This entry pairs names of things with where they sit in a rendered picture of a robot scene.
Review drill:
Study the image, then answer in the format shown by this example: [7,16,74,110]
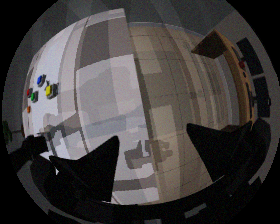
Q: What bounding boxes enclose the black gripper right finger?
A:
[186,121,252,182]

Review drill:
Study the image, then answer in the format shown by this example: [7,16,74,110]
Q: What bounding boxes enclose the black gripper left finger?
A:
[49,136,120,203]

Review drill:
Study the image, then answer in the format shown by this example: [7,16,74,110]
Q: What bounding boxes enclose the yellow button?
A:
[45,83,57,99]

